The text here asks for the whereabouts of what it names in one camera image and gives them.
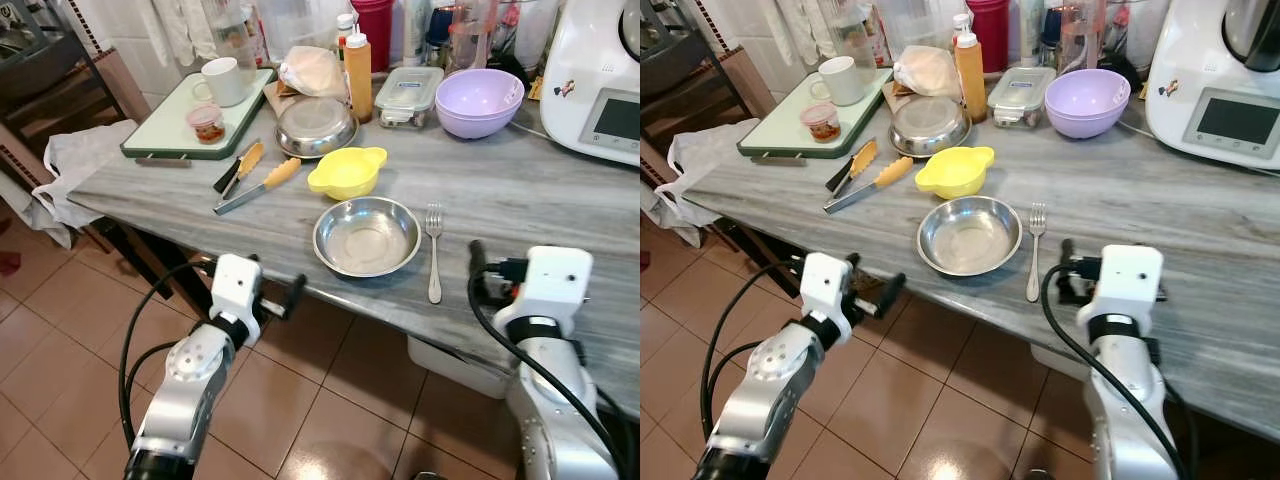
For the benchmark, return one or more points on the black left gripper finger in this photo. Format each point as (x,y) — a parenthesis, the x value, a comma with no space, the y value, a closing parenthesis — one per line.
(297,296)
(894,294)

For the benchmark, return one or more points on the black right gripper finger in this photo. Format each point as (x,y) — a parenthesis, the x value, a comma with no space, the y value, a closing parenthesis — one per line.
(1066,262)
(478,265)

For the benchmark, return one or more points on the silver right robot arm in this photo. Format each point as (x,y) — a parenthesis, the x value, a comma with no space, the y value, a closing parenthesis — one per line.
(555,400)
(1130,400)

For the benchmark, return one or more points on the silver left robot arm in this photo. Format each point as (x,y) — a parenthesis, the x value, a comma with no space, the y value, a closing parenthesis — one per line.
(765,385)
(190,380)

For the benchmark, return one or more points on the steel fork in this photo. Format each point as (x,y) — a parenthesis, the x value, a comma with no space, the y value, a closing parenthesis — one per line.
(434,250)
(1035,250)

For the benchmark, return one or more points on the white plastic box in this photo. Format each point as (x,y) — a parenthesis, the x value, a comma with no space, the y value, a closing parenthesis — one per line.
(1060,362)
(455,368)

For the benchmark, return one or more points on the shallow steel plate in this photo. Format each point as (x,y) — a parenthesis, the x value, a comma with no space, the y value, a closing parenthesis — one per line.
(970,237)
(367,237)

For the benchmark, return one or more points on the yellow plastic bowl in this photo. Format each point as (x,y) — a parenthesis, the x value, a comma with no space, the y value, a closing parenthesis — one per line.
(954,172)
(347,172)

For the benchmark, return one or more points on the purple plastic bowl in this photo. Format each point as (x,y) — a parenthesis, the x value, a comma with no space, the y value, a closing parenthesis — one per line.
(1087,103)
(478,103)

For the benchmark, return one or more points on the upturned steel bowl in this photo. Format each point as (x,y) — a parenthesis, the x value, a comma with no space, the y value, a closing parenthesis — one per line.
(316,127)
(930,127)

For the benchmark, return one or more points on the clear lidded food container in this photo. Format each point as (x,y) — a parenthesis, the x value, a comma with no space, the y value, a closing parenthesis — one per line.
(1020,95)
(408,95)

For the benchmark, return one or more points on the small cup of red sauce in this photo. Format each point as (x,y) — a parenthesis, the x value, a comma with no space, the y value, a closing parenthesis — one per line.
(821,122)
(206,124)

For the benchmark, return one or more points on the pale green tray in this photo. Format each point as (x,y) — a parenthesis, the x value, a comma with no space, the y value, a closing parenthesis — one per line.
(165,125)
(780,125)

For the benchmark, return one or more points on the orange sauce bottle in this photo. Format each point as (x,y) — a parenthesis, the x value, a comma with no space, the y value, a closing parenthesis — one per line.
(358,80)
(970,80)

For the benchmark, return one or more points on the white plastic bag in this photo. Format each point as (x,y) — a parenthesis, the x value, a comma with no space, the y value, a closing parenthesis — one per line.
(700,165)
(75,165)

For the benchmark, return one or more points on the white mug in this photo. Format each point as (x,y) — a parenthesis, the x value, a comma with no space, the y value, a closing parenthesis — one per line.
(224,82)
(842,80)

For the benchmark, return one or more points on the white kitchen cooking machine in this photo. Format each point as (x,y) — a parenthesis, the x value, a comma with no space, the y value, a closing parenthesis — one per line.
(1195,70)
(585,70)

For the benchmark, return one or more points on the plastic bag of bread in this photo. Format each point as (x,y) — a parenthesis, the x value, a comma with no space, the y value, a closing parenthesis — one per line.
(928,72)
(314,72)

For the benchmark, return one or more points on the pink clear drinking bottle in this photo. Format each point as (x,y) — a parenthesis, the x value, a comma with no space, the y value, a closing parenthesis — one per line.
(1082,35)
(472,35)

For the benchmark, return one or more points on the red canister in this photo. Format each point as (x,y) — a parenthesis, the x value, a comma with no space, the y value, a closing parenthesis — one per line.
(374,30)
(990,30)

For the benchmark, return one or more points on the dark wooden furniture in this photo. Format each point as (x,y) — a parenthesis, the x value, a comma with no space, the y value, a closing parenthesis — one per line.
(60,110)
(690,105)

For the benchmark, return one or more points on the clear glass bottle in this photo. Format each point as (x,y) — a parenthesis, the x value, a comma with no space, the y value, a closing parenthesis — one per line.
(850,28)
(232,30)

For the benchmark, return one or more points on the black stove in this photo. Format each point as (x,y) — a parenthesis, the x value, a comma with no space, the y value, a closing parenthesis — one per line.
(35,40)

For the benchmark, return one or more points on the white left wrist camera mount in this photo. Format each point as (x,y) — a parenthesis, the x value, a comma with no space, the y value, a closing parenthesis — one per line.
(235,285)
(825,285)

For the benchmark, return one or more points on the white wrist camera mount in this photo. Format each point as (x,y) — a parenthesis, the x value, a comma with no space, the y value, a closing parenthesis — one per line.
(1125,285)
(550,285)
(825,285)
(235,285)

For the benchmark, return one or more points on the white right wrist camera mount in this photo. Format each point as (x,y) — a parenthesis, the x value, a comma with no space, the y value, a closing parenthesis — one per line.
(1125,285)
(550,285)

